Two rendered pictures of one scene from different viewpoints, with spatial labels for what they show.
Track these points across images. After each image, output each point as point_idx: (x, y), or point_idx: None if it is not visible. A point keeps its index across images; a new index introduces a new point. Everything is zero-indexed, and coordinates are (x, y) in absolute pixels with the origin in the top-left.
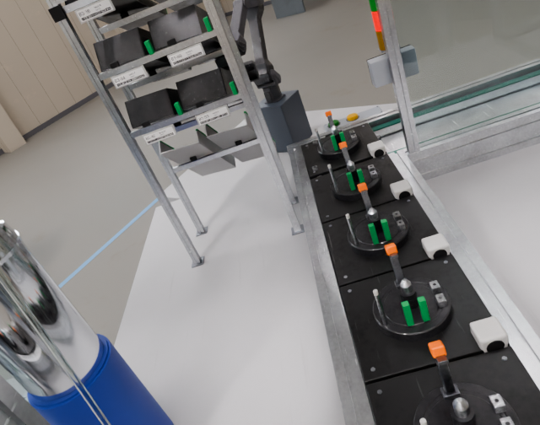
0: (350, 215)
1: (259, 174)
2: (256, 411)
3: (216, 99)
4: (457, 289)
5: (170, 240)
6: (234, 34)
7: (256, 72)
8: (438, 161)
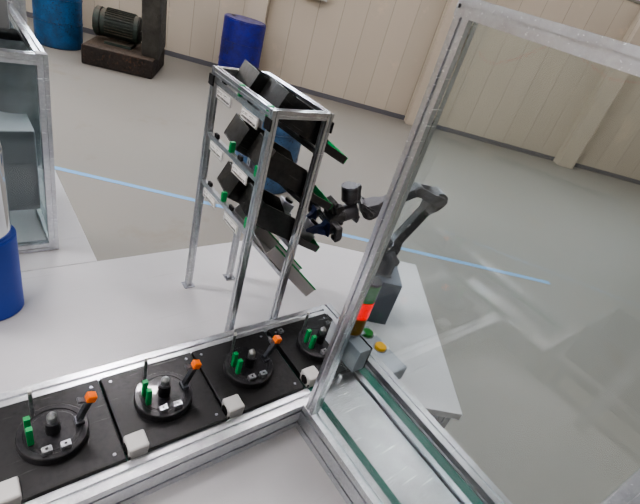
0: (199, 371)
1: (314, 296)
2: (13, 362)
3: (239, 217)
4: (73, 467)
5: (218, 259)
6: (378, 201)
7: (335, 236)
8: (315, 440)
